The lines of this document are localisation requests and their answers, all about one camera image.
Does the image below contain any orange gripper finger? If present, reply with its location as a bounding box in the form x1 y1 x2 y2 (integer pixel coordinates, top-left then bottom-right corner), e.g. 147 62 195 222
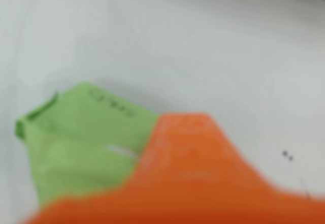
21 112 325 224

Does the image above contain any green paper rubbish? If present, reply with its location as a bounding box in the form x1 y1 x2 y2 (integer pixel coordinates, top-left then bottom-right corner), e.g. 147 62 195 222
14 81 160 207

